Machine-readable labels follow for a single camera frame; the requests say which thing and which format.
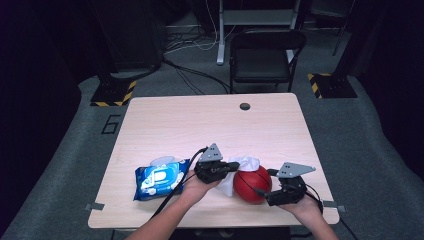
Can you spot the white wet wipe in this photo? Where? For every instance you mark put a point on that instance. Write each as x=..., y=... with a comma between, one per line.
x=248, y=163

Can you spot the dark curtain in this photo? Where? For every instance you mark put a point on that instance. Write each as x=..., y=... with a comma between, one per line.
x=30, y=100
x=400, y=83

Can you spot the person's left hand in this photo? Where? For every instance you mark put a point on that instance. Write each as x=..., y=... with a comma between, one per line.
x=195, y=190

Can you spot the red basketball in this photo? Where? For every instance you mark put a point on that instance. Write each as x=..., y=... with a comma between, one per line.
x=250, y=186

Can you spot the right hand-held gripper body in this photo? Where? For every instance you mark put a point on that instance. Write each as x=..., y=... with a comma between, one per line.
x=288, y=191

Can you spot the black striped stand base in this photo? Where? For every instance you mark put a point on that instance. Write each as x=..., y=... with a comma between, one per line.
x=333, y=86
x=110, y=91

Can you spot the grey tape piece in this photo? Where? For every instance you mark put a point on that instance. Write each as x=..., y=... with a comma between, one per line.
x=95, y=206
x=333, y=205

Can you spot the white metal desk frame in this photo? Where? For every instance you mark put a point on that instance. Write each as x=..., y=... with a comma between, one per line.
x=220, y=40

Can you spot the person's right hand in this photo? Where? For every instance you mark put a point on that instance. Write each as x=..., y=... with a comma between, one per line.
x=306, y=210

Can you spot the black folding chair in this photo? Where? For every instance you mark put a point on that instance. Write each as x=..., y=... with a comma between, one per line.
x=260, y=63

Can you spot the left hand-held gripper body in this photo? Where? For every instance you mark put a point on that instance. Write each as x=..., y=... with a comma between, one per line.
x=210, y=171

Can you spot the blue wet wipes packet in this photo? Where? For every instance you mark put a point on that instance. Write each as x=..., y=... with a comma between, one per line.
x=156, y=181

